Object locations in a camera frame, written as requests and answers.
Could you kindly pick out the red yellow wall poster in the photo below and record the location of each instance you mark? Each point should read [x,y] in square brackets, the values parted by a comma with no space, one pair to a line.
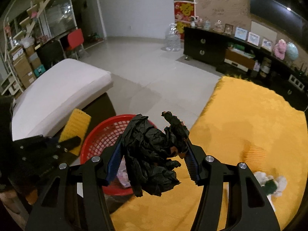
[184,14]

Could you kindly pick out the white green crumpled wrapper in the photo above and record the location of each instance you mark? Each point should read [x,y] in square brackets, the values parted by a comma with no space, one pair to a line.
[269,182]

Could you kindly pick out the round glass jar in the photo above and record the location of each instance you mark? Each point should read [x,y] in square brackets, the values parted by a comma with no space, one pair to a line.
[218,26]

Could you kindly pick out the black plastic bag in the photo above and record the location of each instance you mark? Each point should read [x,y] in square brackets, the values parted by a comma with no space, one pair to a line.
[149,149]

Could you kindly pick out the blue picture frame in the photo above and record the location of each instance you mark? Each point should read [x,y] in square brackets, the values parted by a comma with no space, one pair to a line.
[240,33]

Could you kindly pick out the red chair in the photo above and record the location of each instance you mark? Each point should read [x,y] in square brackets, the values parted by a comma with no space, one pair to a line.
[75,39]

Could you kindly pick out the yellow tablecloth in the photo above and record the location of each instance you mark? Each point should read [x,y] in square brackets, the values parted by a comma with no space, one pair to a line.
[240,125]

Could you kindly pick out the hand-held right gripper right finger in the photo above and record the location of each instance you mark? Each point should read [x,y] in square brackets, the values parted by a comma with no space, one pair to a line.
[191,166]

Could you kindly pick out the small white picture frame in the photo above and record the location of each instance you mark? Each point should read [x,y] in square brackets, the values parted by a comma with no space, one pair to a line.
[266,44]

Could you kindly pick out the white cushioned sofa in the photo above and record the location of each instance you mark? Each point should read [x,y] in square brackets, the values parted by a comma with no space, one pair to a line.
[60,89]

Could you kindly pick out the white plastic bag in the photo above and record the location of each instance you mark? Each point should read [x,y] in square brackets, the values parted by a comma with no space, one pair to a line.
[27,42]

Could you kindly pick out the wall television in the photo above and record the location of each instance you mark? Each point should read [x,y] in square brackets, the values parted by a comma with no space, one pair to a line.
[274,7]

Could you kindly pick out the pink plush toy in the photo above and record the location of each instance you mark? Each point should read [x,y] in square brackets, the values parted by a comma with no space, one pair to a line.
[279,49]

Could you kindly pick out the white leaning board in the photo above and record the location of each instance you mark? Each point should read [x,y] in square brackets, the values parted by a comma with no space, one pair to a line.
[263,28]

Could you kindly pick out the stack of cardboard boxes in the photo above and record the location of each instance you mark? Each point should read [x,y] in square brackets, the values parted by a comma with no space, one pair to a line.
[24,69]

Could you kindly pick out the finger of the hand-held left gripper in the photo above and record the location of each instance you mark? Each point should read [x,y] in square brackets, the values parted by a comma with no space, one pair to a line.
[69,143]

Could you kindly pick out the red plastic mesh basket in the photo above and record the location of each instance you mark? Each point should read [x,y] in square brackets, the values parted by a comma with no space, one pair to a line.
[96,134]

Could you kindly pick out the black chair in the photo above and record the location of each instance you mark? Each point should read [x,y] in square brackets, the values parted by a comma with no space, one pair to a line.
[50,53]

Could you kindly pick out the black router with antennas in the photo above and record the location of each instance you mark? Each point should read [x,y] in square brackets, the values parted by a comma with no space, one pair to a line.
[300,72]

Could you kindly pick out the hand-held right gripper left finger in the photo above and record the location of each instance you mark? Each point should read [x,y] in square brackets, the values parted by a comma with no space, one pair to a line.
[113,163]

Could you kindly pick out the black television cabinet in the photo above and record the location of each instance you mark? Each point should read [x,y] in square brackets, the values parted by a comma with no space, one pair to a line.
[204,45]

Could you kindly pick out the large clear water bottle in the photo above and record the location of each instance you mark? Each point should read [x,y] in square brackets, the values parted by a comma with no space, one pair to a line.
[172,39]

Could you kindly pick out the teal box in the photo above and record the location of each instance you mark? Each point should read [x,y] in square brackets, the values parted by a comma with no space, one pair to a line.
[39,71]

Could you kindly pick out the small dark picture frame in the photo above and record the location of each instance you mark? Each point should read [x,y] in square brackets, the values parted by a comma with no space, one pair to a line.
[228,29]

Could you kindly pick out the white power outlet strip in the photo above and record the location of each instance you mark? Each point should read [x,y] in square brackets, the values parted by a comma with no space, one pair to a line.
[296,81]

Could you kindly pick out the wooden ladder shelf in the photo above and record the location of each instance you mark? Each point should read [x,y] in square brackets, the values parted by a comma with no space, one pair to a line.
[36,9]

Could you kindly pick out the green flat item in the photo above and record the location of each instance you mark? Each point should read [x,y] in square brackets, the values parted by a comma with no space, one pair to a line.
[238,47]

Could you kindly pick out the pale blue globe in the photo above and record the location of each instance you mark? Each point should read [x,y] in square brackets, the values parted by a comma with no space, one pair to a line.
[292,52]

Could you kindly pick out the small glass jar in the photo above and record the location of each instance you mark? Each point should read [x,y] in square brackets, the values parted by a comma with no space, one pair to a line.
[207,24]

